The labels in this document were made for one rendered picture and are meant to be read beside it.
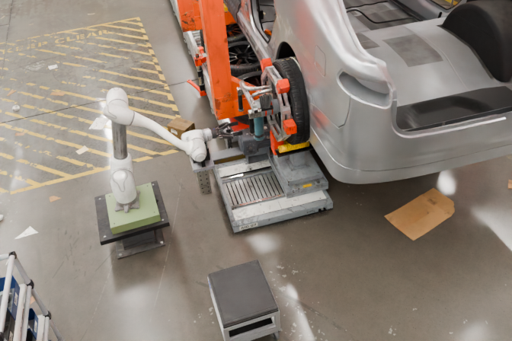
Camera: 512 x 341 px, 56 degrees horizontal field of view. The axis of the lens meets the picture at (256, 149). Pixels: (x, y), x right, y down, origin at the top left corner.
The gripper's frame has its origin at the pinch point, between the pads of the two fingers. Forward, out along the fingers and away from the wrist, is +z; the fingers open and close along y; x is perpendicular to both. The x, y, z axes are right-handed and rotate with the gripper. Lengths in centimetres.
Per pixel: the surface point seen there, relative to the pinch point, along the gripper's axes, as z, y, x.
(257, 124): 20.7, -24.8, -18.1
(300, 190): 45, 8, -68
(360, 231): 78, 52, -82
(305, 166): 56, -9, -59
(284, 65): 41, -15, 35
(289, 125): 33.0, 17.0, 5.8
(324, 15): 52, 30, 88
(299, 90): 45, 6, 25
